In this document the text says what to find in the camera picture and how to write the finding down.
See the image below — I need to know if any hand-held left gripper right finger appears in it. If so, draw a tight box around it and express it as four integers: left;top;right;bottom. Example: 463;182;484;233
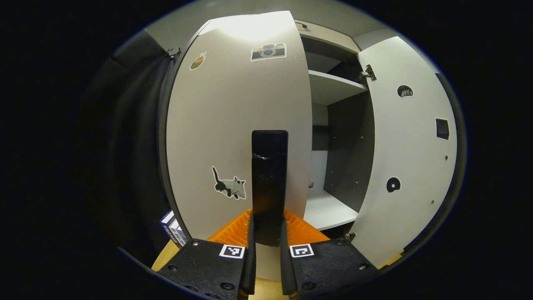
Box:
280;208;381;300

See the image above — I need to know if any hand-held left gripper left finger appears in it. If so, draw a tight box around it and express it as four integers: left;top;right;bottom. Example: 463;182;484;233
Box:
156;208;257;300

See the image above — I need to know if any black door handle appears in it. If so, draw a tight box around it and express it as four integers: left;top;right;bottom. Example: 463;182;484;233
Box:
251;130;289;247

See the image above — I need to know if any white double-door shoe cabinet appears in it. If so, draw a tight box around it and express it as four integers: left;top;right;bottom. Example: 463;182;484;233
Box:
158;10;458;284

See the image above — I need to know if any white door with headphones sticker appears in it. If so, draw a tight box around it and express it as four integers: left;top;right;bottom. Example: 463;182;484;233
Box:
349;36;458;269

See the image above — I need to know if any white door with camera sticker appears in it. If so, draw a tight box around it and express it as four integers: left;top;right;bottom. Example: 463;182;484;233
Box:
166;10;314;282

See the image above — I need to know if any white cabinet shelf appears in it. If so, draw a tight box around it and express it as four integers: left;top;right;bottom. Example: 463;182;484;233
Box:
308;70;369;105
303;190;359;231

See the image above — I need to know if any white cabinet drawer front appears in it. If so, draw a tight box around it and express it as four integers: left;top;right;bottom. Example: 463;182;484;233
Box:
294;20;361;54

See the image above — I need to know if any white book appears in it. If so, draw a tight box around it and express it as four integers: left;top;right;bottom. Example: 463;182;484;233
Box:
169;220;184;246

